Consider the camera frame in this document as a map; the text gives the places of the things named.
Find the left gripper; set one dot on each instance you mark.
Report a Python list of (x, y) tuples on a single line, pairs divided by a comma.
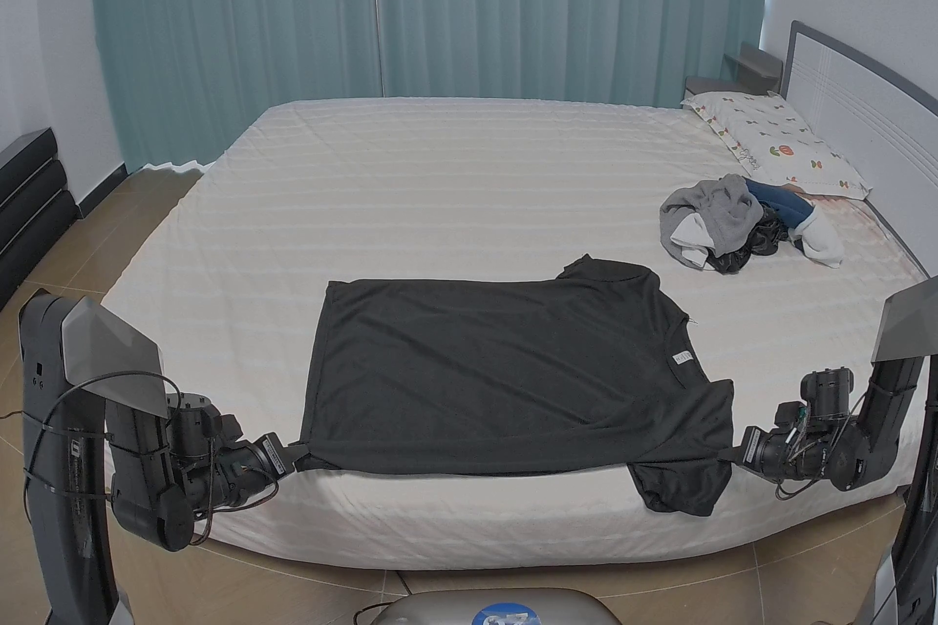
[(272, 457)]

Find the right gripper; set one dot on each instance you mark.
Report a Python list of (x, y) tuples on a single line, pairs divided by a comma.
[(766, 453)]

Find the black T-shirt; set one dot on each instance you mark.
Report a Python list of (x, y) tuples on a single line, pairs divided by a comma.
[(498, 373)]

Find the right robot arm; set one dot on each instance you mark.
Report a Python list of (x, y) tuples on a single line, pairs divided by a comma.
[(887, 417)]

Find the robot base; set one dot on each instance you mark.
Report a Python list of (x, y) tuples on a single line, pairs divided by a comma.
[(498, 607)]

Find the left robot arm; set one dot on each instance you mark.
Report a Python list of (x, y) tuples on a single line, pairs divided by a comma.
[(66, 519)]

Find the pile of clothes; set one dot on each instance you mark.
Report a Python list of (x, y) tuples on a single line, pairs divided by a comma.
[(725, 219)]

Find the bed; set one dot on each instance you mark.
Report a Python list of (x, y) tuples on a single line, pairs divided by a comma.
[(440, 190)]

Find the white printed pillow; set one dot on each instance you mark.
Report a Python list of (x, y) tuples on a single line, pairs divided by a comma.
[(784, 142)]

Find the black chest of drawers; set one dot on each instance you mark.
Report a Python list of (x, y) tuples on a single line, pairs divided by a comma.
[(33, 204)]

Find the grey bedside table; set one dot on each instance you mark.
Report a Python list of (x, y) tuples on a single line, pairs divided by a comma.
[(747, 67)]

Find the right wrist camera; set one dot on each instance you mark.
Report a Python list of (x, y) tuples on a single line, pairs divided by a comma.
[(790, 417)]

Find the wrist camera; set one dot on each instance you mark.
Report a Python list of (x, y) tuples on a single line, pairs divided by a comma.
[(227, 429), (790, 417)]

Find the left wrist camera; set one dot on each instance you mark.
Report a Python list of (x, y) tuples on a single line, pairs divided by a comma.
[(227, 429)]

